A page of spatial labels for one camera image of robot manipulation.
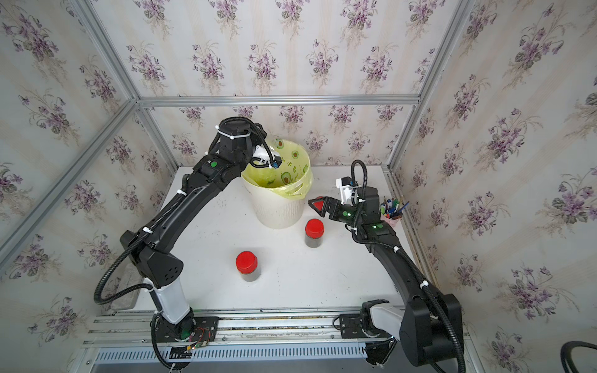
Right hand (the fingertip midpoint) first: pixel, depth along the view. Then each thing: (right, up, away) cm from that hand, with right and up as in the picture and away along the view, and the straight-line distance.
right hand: (321, 205), depth 77 cm
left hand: (-24, +26, -4) cm, 35 cm away
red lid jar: (-25, -19, -3) cm, 31 cm away
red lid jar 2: (-2, -10, +7) cm, 12 cm away
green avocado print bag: (-11, +9, +18) cm, 23 cm away
